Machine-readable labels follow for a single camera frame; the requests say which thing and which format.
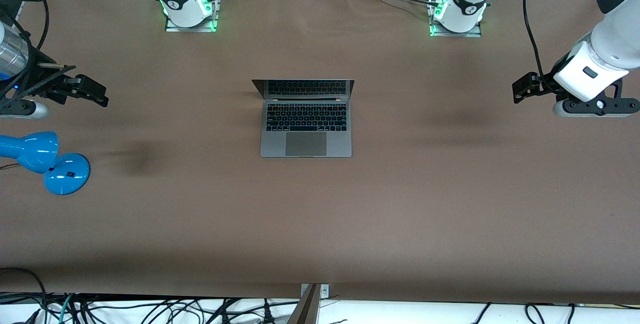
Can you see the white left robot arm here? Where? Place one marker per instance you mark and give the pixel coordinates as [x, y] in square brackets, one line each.
[467, 3]

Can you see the small metal edge bracket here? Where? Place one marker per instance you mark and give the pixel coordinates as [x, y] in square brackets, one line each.
[325, 291]

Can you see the grey laptop computer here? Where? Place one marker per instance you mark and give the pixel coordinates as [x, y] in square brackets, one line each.
[305, 143]

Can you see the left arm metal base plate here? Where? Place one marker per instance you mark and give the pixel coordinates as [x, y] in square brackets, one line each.
[475, 34]

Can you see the brown table cover sheet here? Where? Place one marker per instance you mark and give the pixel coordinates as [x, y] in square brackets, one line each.
[450, 214]

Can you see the dark slanted beam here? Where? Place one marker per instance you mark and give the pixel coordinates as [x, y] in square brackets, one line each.
[306, 311]

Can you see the blue desk lamp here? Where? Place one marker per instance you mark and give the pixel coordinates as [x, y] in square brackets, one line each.
[65, 174]

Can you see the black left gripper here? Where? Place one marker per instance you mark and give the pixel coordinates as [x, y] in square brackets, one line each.
[546, 85]

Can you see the white board below table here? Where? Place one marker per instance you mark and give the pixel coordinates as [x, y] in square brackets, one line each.
[400, 315]

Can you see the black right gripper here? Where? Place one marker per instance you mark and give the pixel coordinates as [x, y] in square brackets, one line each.
[41, 77]

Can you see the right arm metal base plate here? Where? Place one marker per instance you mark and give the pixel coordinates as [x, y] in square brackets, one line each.
[172, 29]

